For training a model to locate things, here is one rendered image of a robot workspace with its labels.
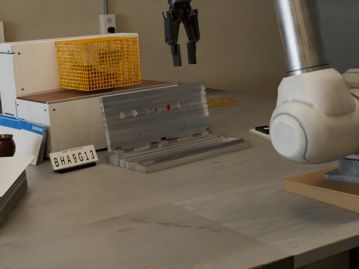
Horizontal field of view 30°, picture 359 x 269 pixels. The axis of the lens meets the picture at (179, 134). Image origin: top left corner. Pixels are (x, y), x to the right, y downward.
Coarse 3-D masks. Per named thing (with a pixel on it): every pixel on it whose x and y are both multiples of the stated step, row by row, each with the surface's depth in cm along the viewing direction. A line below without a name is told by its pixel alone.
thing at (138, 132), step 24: (120, 96) 215; (144, 96) 222; (168, 96) 229; (192, 96) 235; (120, 120) 216; (144, 120) 222; (168, 120) 228; (192, 120) 233; (120, 144) 214; (144, 144) 220
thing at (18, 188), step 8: (24, 176) 186; (16, 184) 176; (24, 184) 185; (8, 192) 167; (16, 192) 175; (24, 192) 184; (0, 200) 159; (8, 200) 166; (16, 200) 174; (0, 208) 158; (8, 208) 166; (0, 216) 158; (0, 224) 157
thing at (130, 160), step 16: (160, 144) 225; (176, 144) 226; (192, 144) 226; (208, 144) 225; (240, 144) 223; (112, 160) 212; (128, 160) 207; (144, 160) 207; (176, 160) 206; (192, 160) 210
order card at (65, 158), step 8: (56, 152) 205; (64, 152) 207; (72, 152) 208; (80, 152) 210; (88, 152) 212; (56, 160) 204; (64, 160) 206; (72, 160) 208; (80, 160) 209; (88, 160) 211; (96, 160) 213; (56, 168) 204
